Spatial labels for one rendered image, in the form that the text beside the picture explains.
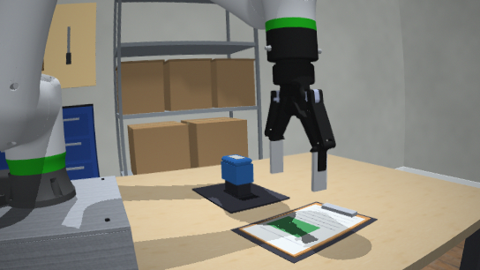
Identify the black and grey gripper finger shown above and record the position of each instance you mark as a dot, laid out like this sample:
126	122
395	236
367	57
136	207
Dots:
316	125
278	121

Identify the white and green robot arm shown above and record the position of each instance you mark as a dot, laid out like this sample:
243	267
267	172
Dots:
31	111

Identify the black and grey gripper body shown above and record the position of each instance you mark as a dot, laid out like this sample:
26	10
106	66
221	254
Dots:
298	77

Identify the blue self-inking stamp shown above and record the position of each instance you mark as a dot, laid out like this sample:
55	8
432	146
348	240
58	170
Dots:
237	171

